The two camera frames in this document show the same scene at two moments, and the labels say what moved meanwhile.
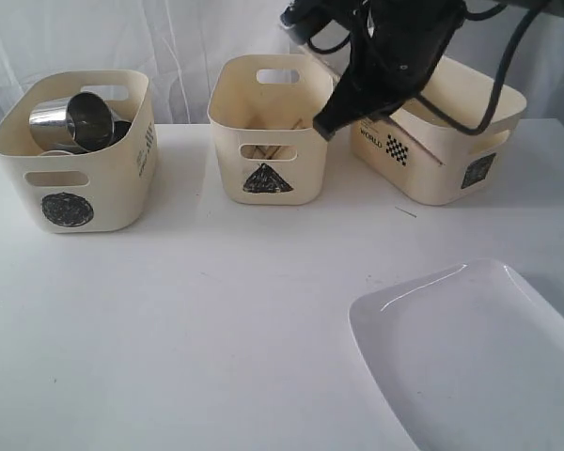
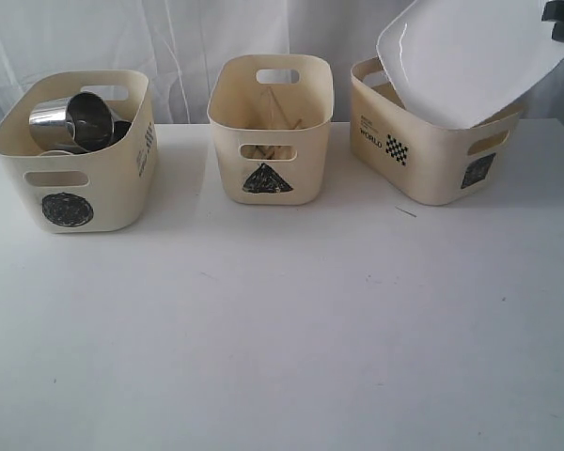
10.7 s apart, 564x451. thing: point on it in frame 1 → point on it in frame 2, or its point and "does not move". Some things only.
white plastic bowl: (55, 153) does not move
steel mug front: (49, 127) does not move
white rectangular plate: (471, 359) → (457, 63)
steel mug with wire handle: (90, 121) does not move
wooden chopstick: (296, 125) does not move
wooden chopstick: (415, 140) → (281, 108)
